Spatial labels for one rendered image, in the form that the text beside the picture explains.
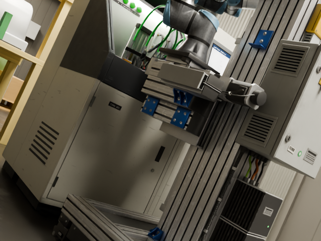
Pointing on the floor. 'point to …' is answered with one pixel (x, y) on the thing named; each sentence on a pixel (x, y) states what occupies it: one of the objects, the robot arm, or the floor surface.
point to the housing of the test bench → (42, 85)
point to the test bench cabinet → (58, 139)
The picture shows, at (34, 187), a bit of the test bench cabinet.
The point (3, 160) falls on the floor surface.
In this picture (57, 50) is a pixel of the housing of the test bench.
